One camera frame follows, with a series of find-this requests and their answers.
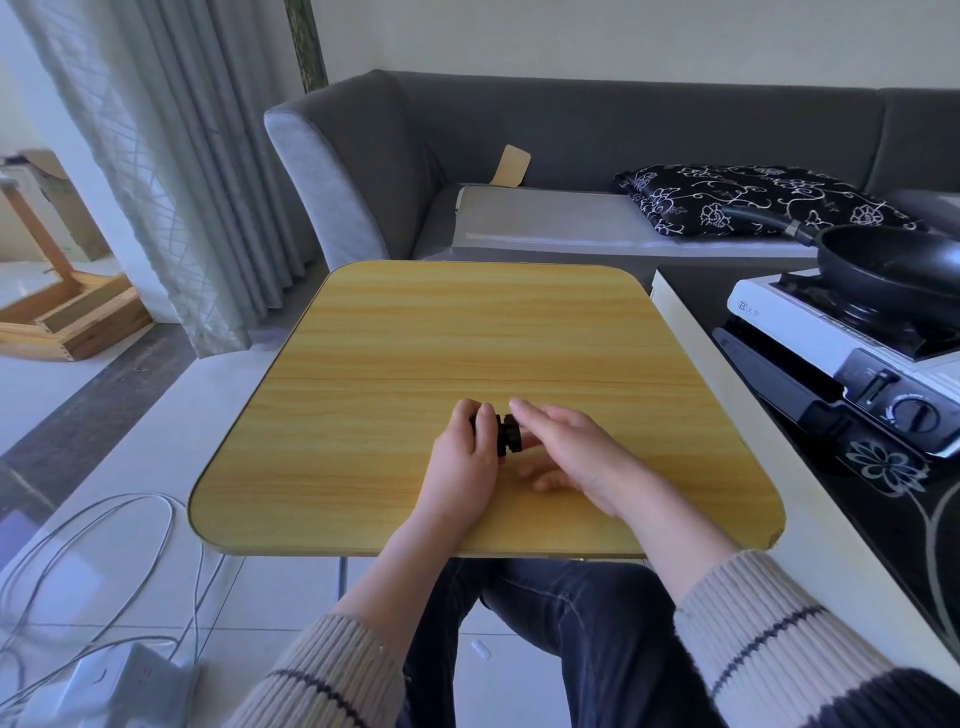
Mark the person's right hand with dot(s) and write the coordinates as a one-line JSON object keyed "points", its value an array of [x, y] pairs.
{"points": [[592, 461]]}

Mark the person's left hand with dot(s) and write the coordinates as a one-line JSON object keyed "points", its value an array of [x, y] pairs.
{"points": [[457, 472]]}

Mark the person's right fingers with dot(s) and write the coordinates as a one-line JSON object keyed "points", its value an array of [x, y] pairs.
{"points": [[536, 415]]}

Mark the person's left thumb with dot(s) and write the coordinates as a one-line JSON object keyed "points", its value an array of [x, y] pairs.
{"points": [[489, 431]]}

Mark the small black round knob part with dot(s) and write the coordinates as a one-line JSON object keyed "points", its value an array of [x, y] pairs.
{"points": [[510, 435]]}

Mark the person's right forearm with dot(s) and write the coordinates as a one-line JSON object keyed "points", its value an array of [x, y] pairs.
{"points": [[750, 622]]}

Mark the person's left forearm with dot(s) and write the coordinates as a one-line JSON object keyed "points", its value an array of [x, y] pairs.
{"points": [[375, 600]]}

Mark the flat white board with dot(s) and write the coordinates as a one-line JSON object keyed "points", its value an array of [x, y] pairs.
{"points": [[555, 221]]}

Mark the grey metal table leg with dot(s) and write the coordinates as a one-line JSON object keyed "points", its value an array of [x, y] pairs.
{"points": [[343, 577]]}

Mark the small white scrap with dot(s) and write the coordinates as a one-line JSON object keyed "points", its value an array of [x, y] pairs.
{"points": [[480, 649]]}

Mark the person's left leg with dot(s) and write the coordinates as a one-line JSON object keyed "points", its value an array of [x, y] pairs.
{"points": [[439, 645]]}

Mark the person's leg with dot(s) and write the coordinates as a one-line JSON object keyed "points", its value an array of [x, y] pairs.
{"points": [[439, 645], [615, 645]]}

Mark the person's right leg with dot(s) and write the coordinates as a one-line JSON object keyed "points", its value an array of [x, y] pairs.
{"points": [[615, 645]]}

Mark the brown cardboard flap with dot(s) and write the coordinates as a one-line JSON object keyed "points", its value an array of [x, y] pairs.
{"points": [[511, 166]]}

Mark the white portable gas stove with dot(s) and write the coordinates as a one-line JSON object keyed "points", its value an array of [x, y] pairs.
{"points": [[795, 322]]}

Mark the grey fabric sofa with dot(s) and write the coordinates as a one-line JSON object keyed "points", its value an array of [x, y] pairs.
{"points": [[562, 120]]}

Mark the black white floral cushion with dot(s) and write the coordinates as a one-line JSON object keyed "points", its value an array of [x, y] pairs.
{"points": [[750, 191]]}

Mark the black frying pan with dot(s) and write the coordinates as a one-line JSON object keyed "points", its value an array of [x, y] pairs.
{"points": [[885, 262]]}

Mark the grey patterned curtain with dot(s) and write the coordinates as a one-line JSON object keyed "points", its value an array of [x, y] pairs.
{"points": [[187, 150]]}

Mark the green patterned curtain strip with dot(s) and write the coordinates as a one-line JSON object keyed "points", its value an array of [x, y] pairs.
{"points": [[306, 45]]}

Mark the white power strip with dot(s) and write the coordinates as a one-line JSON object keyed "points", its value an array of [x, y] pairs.
{"points": [[112, 686]]}

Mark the wooden frame stand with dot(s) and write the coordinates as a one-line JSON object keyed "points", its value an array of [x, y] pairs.
{"points": [[82, 315]]}

